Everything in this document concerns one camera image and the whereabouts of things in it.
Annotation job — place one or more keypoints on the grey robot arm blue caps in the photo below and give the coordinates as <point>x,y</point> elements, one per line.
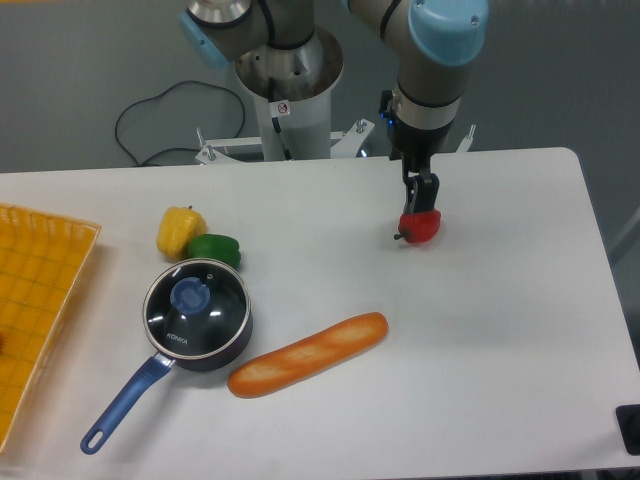
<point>449,32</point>

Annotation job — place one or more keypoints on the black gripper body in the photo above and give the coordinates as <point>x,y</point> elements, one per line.
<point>415,146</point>

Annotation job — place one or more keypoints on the green bell pepper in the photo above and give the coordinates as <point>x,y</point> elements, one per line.
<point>217,247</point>

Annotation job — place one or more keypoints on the glass lid blue knob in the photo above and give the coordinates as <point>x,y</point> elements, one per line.
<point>198,312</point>

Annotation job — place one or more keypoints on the red bell pepper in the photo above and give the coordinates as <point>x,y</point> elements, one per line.
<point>418,228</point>

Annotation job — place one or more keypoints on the yellow bell pepper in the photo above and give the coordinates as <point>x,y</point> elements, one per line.
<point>178,226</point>

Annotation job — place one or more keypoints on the black object table corner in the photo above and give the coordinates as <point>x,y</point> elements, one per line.
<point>628,417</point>

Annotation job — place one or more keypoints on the orange baguette bread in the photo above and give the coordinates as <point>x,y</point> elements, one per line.
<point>305,358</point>

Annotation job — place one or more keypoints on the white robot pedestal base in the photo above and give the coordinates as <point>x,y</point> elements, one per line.
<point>295,115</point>

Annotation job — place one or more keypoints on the dark saucepan blue handle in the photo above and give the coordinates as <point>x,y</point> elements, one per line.
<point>152,370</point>

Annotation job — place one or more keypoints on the yellow woven basket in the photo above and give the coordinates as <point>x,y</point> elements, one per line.
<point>42,257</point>

